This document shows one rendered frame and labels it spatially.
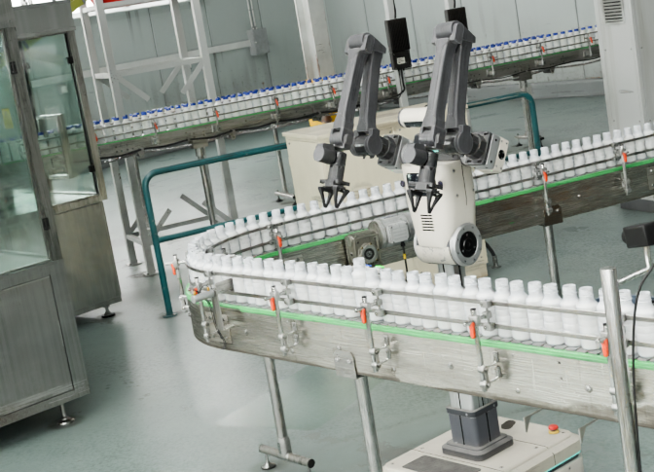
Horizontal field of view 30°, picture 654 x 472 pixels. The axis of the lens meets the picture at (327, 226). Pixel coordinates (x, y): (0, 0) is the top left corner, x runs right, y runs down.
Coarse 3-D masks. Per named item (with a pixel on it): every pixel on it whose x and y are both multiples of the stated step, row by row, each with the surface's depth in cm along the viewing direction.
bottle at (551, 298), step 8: (544, 288) 331; (552, 288) 330; (544, 296) 332; (552, 296) 330; (544, 304) 330; (552, 304) 329; (544, 312) 331; (552, 312) 330; (560, 312) 330; (544, 320) 332; (552, 320) 330; (560, 320) 330; (552, 328) 331; (560, 328) 331; (552, 336) 331; (552, 344) 332; (560, 344) 332
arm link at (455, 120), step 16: (448, 32) 413; (464, 32) 416; (464, 48) 418; (464, 64) 418; (464, 80) 418; (464, 96) 418; (448, 112) 418; (464, 112) 418; (448, 128) 419; (464, 128) 414; (464, 144) 414
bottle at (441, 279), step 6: (438, 276) 362; (444, 276) 362; (438, 282) 362; (444, 282) 362; (438, 288) 362; (444, 288) 362; (438, 294) 362; (444, 294) 361; (438, 300) 362; (444, 300) 362; (438, 306) 363; (444, 306) 362; (438, 312) 364; (444, 312) 362; (438, 324) 365; (444, 324) 363; (450, 324) 363
